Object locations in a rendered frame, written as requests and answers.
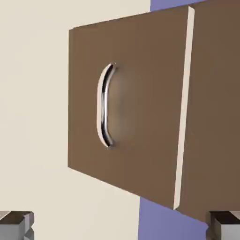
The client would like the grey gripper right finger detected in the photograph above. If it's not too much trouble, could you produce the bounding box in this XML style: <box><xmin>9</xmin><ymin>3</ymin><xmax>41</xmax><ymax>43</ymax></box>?
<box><xmin>205</xmin><ymin>210</ymin><xmax>240</xmax><ymax>240</ymax></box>

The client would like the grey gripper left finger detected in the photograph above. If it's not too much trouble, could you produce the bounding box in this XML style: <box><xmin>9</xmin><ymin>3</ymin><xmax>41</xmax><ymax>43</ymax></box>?
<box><xmin>0</xmin><ymin>210</ymin><xmax>36</xmax><ymax>240</ymax></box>

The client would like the plain brown drawer front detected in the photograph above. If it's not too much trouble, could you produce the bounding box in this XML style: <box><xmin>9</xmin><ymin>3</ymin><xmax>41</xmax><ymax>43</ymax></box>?
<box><xmin>177</xmin><ymin>0</ymin><xmax>240</xmax><ymax>224</ymax></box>

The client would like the brown drawer front with handle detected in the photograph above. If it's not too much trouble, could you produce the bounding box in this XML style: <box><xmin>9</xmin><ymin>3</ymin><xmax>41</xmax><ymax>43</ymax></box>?
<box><xmin>67</xmin><ymin>5</ymin><xmax>195</xmax><ymax>210</ymax></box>

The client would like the curved silver metal handle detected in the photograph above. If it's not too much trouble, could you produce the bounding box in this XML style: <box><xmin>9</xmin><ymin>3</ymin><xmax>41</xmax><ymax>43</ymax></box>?
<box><xmin>96</xmin><ymin>62</ymin><xmax>117</xmax><ymax>150</ymax></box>

